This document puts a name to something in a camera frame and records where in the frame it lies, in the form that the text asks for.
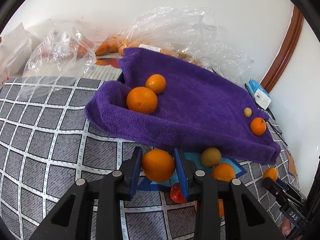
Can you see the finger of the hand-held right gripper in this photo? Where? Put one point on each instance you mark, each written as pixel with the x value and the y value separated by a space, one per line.
pixel 275 188
pixel 292 192

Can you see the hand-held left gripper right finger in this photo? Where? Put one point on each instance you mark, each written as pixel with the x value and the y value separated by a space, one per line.
pixel 182 180

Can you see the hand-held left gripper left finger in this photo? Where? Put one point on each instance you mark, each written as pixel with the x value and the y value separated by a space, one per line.
pixel 136 177

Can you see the red cherry tomato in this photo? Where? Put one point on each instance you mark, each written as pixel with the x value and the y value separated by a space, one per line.
pixel 176 193

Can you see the small orange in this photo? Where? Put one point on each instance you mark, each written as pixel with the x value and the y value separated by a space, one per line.
pixel 223 172
pixel 155 83
pixel 158 165
pixel 270 173
pixel 142 100
pixel 258 126

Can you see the small yellow-green fruit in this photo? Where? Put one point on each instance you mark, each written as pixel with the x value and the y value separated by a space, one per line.
pixel 210 157
pixel 247 112

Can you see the purple towel covered tray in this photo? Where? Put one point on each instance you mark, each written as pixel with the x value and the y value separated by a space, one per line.
pixel 195 97

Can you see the person's right hand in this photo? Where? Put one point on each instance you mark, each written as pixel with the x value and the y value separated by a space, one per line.
pixel 286 227

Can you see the grey checked tablecloth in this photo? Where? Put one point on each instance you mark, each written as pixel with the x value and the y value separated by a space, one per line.
pixel 50 142

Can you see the blue and white tissue pack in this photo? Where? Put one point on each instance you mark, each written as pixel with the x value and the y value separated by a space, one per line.
pixel 261 95

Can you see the heap of bagged oranges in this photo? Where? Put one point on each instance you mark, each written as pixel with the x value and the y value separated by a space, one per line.
pixel 110 46

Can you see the small clear plastic bag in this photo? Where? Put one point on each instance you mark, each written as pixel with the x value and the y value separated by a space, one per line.
pixel 55 55

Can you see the large clear plastic bag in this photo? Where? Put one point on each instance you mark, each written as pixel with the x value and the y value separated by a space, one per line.
pixel 175 27

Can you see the white plastic bag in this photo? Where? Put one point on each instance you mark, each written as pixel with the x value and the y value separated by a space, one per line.
pixel 17 45

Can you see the brown wooden door frame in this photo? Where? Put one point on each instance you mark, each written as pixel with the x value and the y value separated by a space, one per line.
pixel 287 47

